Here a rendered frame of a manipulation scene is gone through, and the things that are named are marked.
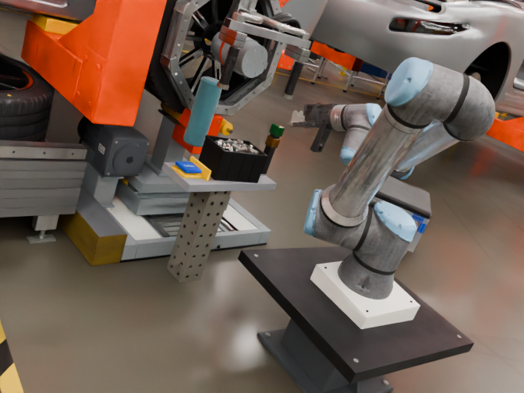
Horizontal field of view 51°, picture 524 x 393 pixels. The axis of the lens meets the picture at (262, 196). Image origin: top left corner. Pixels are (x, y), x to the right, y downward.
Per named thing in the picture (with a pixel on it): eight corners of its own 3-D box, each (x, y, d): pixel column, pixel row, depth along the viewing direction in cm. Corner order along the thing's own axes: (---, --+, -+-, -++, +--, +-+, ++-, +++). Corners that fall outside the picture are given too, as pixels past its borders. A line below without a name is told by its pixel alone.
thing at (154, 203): (185, 177, 286) (190, 161, 283) (225, 212, 264) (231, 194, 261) (97, 177, 251) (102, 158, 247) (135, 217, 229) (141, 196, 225)
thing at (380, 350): (435, 408, 194) (475, 342, 184) (315, 452, 156) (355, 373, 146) (330, 303, 236) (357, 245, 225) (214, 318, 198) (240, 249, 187)
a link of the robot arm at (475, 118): (524, 84, 120) (409, 155, 186) (471, 65, 119) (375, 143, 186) (511, 132, 118) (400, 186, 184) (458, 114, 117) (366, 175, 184)
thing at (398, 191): (353, 217, 342) (375, 169, 330) (408, 241, 337) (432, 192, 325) (345, 242, 303) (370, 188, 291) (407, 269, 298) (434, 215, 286)
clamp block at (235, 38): (228, 40, 195) (232, 26, 193) (243, 48, 189) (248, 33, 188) (217, 38, 191) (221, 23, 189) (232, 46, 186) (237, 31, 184)
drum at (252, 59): (230, 63, 226) (241, 30, 221) (262, 82, 213) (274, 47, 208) (203, 58, 216) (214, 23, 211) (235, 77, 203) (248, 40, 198)
